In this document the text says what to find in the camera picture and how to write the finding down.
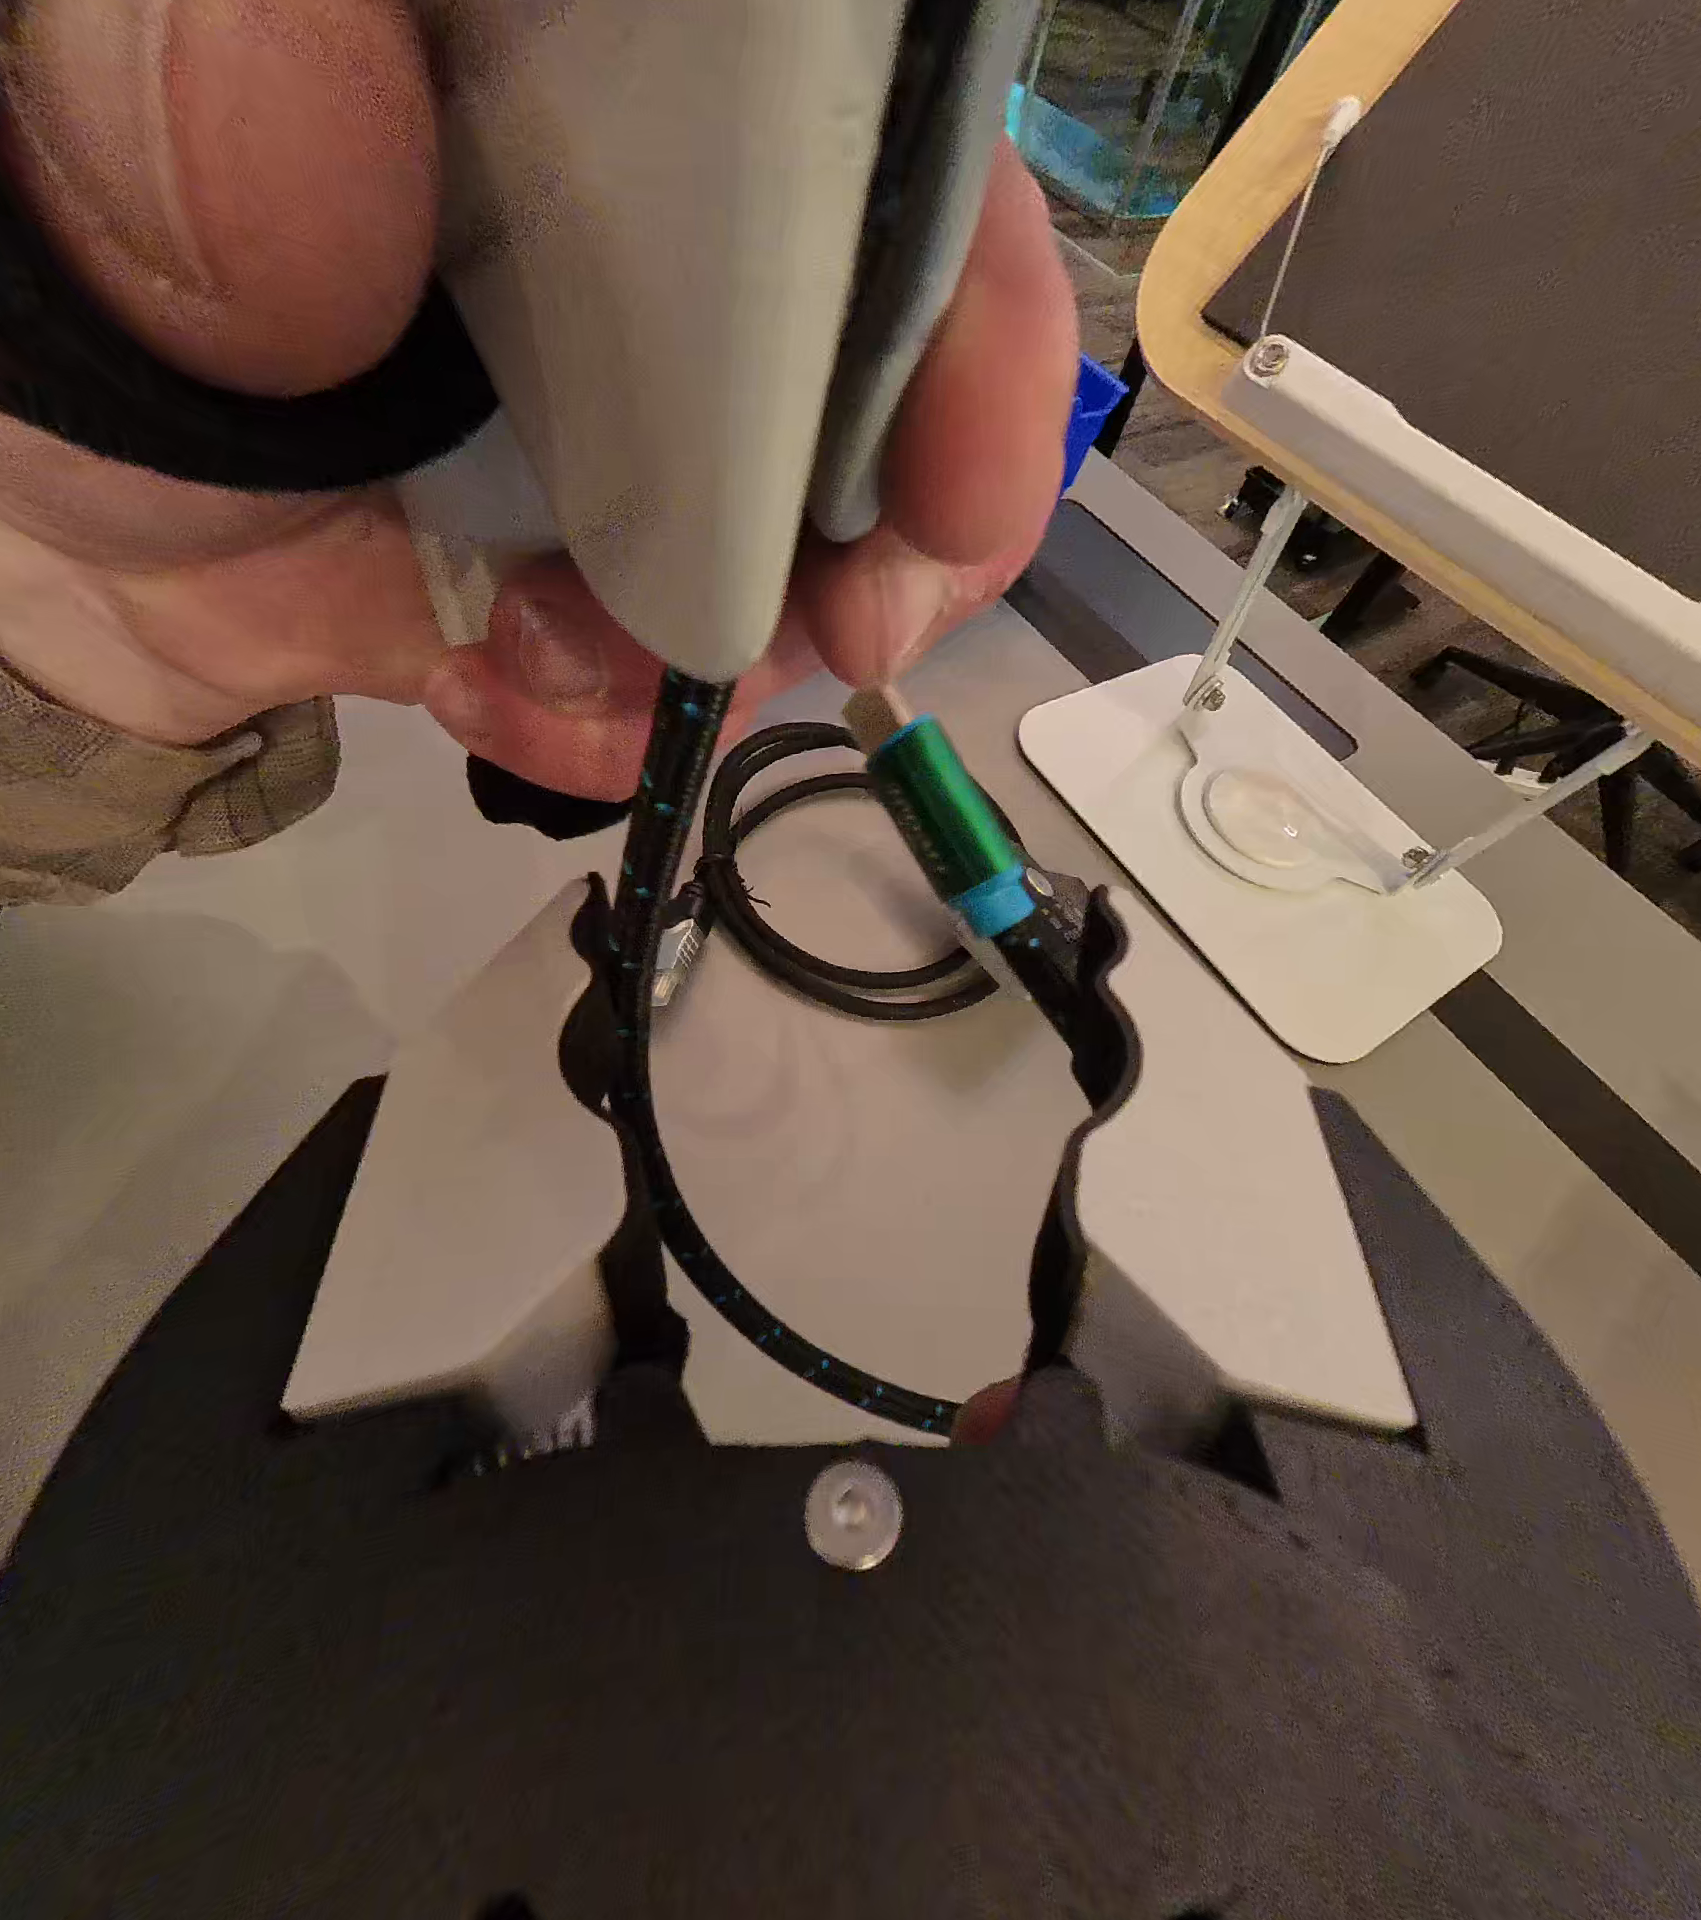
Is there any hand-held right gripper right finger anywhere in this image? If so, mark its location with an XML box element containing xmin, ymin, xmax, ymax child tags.
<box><xmin>1025</xmin><ymin>879</ymin><xmax>1423</xmax><ymax>1463</ymax></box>

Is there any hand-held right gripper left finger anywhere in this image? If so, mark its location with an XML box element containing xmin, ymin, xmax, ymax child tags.
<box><xmin>286</xmin><ymin>875</ymin><xmax>679</xmax><ymax>1428</ymax></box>

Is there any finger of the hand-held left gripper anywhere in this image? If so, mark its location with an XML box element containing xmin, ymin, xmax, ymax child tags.
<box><xmin>803</xmin><ymin>0</ymin><xmax>1050</xmax><ymax>548</ymax></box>
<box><xmin>400</xmin><ymin>0</ymin><xmax>900</xmax><ymax>680</ymax></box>

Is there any blue plastic bin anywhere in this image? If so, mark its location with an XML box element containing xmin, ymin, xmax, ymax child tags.
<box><xmin>1060</xmin><ymin>354</ymin><xmax>1129</xmax><ymax>452</ymax></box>

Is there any black cable with silver plugs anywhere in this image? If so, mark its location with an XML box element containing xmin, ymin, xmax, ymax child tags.
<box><xmin>650</xmin><ymin>719</ymin><xmax>1008</xmax><ymax>1027</ymax></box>

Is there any black braided hdmi cable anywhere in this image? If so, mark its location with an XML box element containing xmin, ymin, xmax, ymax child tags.
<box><xmin>610</xmin><ymin>665</ymin><xmax>1129</xmax><ymax>1436</ymax></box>

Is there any person's left forearm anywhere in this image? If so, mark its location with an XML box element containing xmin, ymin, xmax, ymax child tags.
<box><xmin>0</xmin><ymin>555</ymin><xmax>342</xmax><ymax>917</ymax></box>

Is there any person's left hand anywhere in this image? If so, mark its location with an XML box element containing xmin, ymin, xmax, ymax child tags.
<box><xmin>0</xmin><ymin>0</ymin><xmax>1080</xmax><ymax>799</ymax></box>

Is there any black wood-edged board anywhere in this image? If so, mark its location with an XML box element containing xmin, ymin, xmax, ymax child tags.
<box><xmin>1136</xmin><ymin>0</ymin><xmax>1701</xmax><ymax>841</ymax></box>

